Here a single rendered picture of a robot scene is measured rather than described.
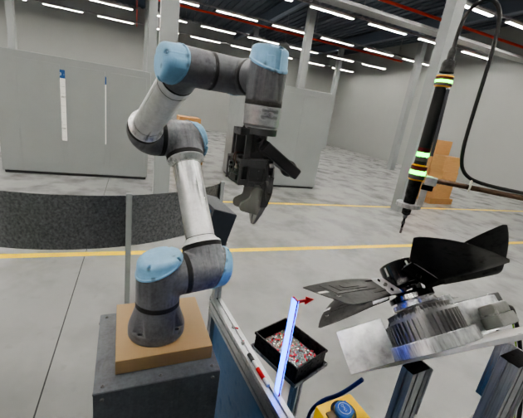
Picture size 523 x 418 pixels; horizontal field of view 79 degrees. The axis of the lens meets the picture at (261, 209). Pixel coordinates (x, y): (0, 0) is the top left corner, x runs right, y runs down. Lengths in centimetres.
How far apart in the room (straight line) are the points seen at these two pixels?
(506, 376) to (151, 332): 91
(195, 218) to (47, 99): 608
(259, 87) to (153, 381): 72
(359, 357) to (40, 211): 214
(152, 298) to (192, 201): 29
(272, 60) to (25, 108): 649
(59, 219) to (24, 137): 459
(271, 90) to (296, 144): 693
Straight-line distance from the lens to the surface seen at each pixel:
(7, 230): 271
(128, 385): 93
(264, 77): 65
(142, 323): 94
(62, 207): 253
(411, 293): 113
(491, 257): 97
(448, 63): 103
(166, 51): 67
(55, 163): 704
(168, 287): 87
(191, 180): 98
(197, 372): 94
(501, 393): 113
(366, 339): 115
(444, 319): 112
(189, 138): 103
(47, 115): 692
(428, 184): 102
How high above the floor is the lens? 166
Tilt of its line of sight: 17 degrees down
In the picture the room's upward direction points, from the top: 8 degrees clockwise
